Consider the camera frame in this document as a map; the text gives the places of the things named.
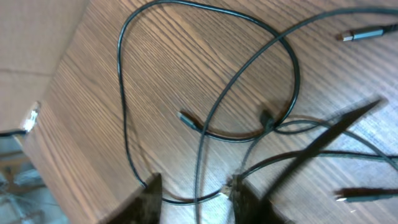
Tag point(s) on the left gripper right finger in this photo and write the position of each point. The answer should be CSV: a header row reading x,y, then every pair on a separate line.
x,y
247,207

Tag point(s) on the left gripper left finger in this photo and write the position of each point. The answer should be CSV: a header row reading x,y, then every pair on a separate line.
x,y
141,207

